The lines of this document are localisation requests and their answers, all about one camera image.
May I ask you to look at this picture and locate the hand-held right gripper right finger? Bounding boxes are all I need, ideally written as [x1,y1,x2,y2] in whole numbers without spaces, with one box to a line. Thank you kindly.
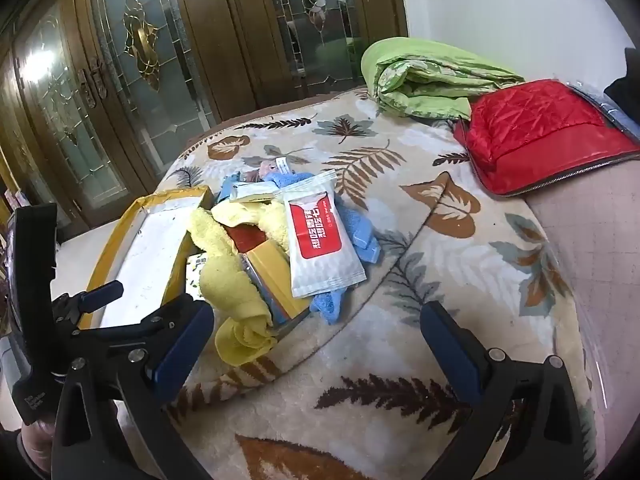
[419,301,587,480]

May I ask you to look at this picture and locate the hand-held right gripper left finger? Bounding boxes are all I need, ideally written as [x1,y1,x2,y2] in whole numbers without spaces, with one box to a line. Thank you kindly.
[52,295,216,480]

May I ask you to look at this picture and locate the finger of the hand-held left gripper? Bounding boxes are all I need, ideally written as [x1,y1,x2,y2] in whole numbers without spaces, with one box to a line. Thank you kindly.
[52,281,126,333]

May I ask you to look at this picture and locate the yellow towel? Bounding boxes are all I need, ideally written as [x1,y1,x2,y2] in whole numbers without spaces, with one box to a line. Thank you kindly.
[187,200,292,367]

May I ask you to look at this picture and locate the gold box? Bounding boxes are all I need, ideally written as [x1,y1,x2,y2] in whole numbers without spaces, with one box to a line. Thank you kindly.
[240,239,315,339]

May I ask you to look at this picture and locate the red box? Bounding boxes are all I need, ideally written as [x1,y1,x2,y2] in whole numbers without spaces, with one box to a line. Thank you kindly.
[224,225,270,255]

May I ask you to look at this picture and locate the pink soft item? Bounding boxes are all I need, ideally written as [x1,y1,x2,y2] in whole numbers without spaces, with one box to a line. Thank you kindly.
[242,157,292,182]

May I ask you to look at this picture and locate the person's left hand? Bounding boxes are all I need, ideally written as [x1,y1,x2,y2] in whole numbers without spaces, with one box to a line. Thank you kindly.
[16,422,56,478]

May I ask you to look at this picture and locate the green and white box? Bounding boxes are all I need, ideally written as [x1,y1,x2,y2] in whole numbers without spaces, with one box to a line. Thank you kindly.
[184,254,213,303]

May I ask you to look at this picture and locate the small white packet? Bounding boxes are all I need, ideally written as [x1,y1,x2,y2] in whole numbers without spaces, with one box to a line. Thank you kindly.
[229,180,280,204]

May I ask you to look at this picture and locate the pink grid sheet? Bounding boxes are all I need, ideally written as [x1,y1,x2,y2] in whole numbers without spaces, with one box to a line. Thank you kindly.
[522,157,640,411]

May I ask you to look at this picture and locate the light blue towel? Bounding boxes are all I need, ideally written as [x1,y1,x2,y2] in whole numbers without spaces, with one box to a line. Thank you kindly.
[219,170,313,203]

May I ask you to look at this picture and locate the red cloth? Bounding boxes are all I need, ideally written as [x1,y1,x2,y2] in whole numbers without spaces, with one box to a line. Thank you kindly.
[451,78,640,198]

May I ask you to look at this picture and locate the wooden glass door cabinet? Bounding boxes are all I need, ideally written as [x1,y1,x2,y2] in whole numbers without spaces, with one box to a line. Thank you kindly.
[0,0,410,241]

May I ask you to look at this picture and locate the green quilt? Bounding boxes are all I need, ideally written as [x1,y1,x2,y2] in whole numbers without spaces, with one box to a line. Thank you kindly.
[360,36,527,122]

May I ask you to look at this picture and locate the clear plastic bag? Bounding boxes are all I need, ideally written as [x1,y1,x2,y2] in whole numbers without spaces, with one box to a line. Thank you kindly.
[562,79,640,142]

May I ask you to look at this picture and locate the black cloth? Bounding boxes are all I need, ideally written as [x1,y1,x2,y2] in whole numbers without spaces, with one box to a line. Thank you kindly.
[602,46,640,112]

